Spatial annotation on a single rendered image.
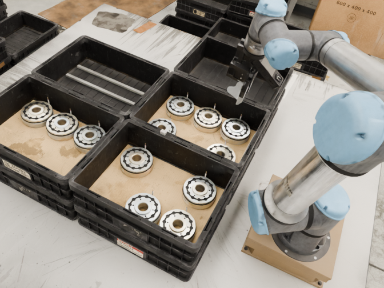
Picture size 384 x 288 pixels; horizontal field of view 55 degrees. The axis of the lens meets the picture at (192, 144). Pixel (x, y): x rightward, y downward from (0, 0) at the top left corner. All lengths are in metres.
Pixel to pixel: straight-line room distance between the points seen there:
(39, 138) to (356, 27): 3.07
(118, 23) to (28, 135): 0.96
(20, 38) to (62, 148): 1.46
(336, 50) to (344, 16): 2.82
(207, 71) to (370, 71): 0.88
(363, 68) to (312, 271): 0.61
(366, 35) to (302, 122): 2.21
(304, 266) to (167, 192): 0.46
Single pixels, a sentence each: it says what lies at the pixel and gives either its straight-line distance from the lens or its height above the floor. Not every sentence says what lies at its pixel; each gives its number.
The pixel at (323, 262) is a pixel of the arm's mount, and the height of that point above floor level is 0.78.
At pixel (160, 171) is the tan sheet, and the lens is 1.19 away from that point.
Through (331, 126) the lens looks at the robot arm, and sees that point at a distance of 0.65.
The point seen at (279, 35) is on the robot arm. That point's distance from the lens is 0.96.
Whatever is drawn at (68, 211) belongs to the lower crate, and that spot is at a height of 0.74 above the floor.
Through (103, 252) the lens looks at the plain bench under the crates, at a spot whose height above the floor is 0.70.
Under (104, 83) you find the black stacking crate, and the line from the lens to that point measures 1.49.
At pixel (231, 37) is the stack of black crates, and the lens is 2.72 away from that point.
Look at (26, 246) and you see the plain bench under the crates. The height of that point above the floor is 0.70.
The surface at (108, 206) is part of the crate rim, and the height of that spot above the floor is 0.93.
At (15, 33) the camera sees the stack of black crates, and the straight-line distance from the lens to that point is 2.68.
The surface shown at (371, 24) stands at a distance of 3.78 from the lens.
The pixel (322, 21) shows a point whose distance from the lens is 3.78.
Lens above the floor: 1.77
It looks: 48 degrees down
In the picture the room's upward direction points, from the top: 10 degrees clockwise
